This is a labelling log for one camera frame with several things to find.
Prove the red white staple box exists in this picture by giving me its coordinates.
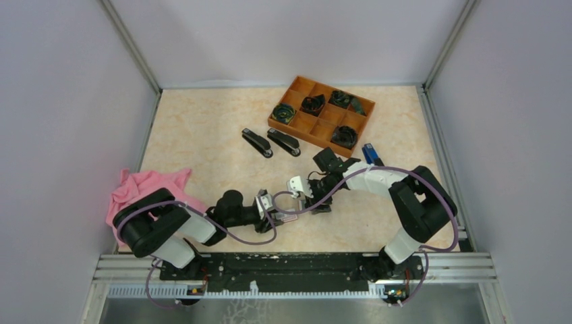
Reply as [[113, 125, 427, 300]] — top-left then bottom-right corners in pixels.
[[273, 212, 298, 225]]

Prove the black stapler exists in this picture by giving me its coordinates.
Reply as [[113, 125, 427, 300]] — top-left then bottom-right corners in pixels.
[[241, 128, 273, 159], [266, 128, 301, 157]]

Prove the blue stapler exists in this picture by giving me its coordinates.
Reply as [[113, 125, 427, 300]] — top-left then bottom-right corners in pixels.
[[362, 143, 384, 167]]

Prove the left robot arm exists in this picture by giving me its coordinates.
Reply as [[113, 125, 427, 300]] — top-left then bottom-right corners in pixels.
[[111, 188, 286, 279]]

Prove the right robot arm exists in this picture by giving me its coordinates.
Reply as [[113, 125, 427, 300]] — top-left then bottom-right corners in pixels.
[[296, 148, 457, 278]]

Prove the black coiled item lower right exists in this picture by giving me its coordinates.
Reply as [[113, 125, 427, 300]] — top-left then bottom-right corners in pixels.
[[331, 126, 358, 149]]

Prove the orange compartment tray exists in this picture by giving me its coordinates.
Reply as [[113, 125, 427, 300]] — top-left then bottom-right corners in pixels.
[[267, 76, 376, 157]]

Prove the black coiled item centre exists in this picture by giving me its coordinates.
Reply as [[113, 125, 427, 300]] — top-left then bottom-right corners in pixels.
[[300, 94, 326, 117]]

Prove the black coiled item blue-green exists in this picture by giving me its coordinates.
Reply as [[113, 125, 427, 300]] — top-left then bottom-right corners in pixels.
[[270, 103, 296, 125]]

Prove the black coiled item upper right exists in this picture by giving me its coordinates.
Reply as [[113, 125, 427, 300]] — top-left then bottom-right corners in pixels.
[[328, 90, 354, 109]]

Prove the dark green flat item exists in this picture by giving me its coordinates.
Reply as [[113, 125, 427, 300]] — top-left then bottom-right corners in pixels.
[[351, 97, 367, 116]]

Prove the pink cloth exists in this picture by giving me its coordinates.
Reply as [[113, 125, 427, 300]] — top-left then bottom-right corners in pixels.
[[105, 168, 207, 246]]

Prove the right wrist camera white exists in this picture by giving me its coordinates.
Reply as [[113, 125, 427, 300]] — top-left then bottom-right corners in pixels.
[[287, 175, 313, 199]]

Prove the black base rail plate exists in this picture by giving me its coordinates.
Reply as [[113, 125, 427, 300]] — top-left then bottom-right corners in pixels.
[[159, 252, 423, 293]]

